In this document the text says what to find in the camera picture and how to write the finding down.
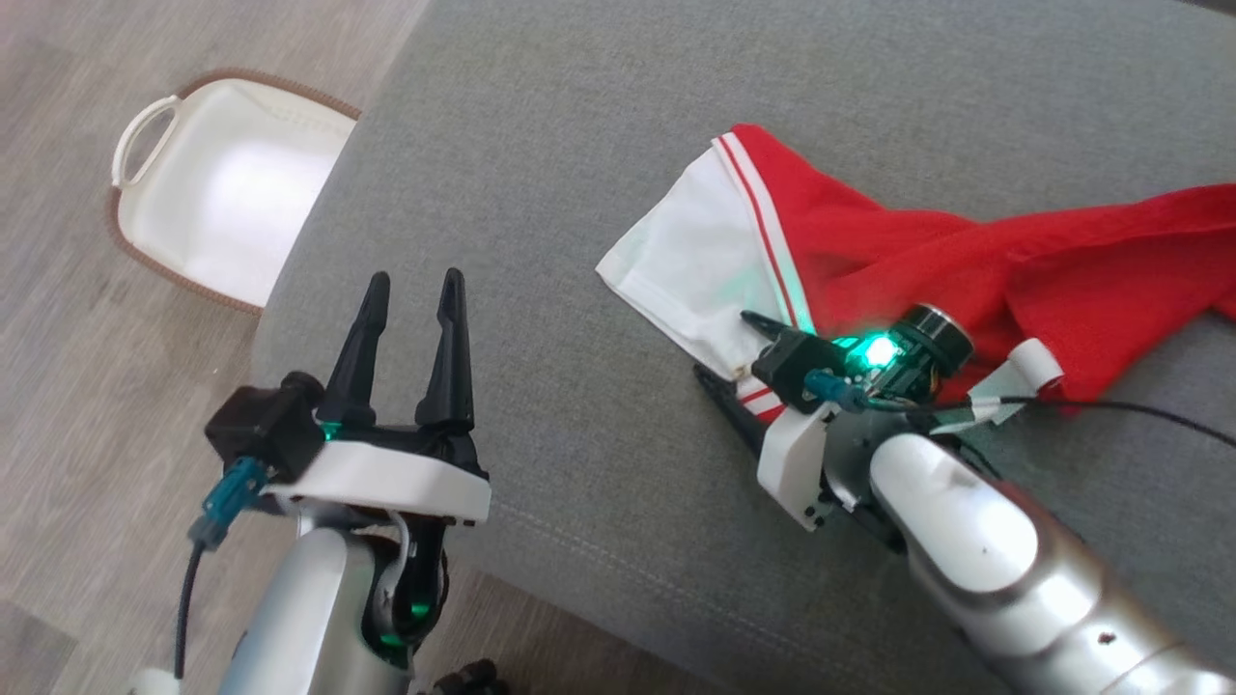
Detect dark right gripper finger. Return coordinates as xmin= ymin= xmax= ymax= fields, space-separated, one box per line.
xmin=693 ymin=365 xmax=773 ymax=457
xmin=740 ymin=309 xmax=814 ymax=341

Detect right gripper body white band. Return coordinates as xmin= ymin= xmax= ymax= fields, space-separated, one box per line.
xmin=758 ymin=304 xmax=976 ymax=532

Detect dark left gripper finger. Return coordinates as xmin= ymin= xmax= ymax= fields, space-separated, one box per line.
xmin=415 ymin=268 xmax=476 ymax=433
xmin=317 ymin=272 xmax=392 ymax=431

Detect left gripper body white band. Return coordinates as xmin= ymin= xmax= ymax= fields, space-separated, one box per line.
xmin=261 ymin=423 xmax=492 ymax=669

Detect red jersey with white sleeves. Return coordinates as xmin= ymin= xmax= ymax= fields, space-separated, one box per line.
xmin=596 ymin=124 xmax=1236 ymax=426

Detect grey and yellow sofa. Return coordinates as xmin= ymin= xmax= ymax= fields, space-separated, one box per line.
xmin=249 ymin=0 xmax=1236 ymax=695

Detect white laundry basket brown rim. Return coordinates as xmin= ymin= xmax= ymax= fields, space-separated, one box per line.
xmin=104 ymin=68 xmax=363 ymax=318

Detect teal right camera cable connector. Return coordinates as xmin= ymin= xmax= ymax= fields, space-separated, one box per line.
xmin=804 ymin=370 xmax=872 ymax=413

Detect teal camera cable connector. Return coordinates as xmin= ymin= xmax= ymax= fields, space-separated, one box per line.
xmin=804 ymin=370 xmax=872 ymax=413
xmin=188 ymin=456 xmax=271 ymax=551

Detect teal left camera cable connector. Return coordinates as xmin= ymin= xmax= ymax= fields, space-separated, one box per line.
xmin=188 ymin=456 xmax=271 ymax=551

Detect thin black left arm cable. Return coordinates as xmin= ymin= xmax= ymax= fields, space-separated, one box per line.
xmin=172 ymin=541 xmax=206 ymax=681

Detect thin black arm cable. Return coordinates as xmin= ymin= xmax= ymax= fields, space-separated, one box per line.
xmin=172 ymin=541 xmax=206 ymax=681
xmin=951 ymin=394 xmax=1236 ymax=452

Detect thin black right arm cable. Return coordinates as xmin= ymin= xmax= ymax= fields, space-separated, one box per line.
xmin=951 ymin=394 xmax=1236 ymax=452

